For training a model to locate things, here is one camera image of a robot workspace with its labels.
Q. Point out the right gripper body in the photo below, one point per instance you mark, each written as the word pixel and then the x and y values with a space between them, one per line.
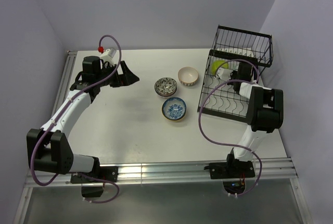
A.
pixel 233 75

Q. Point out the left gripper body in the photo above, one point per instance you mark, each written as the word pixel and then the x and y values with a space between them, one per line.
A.
pixel 108 70

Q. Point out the green square bowl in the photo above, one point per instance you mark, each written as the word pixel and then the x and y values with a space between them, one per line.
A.
pixel 218 64

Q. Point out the white bowl pink interior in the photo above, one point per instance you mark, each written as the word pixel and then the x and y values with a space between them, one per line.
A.
pixel 188 76

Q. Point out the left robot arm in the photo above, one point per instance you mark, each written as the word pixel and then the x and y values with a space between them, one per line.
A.
pixel 48 147

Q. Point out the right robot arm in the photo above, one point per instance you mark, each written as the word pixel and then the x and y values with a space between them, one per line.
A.
pixel 265 112

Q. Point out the leaf pattern bowl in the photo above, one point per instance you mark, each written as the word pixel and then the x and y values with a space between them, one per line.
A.
pixel 165 87

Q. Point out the blue floral bowl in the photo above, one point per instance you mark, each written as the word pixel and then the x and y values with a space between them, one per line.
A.
pixel 174 109

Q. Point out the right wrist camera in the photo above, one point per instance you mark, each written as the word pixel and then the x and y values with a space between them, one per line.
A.
pixel 223 74

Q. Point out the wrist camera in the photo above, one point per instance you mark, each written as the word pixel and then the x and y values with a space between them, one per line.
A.
pixel 108 55
pixel 223 74

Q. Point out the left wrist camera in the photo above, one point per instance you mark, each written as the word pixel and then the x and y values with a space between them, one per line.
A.
pixel 108 55

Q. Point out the black wire dish rack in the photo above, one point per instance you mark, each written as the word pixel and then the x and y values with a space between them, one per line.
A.
pixel 235 55

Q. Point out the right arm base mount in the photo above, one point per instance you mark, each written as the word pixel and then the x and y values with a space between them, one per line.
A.
pixel 233 174

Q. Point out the aluminium frame rail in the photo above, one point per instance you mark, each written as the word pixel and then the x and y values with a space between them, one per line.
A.
pixel 161 163

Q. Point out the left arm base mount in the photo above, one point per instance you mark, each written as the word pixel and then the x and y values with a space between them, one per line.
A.
pixel 93 184

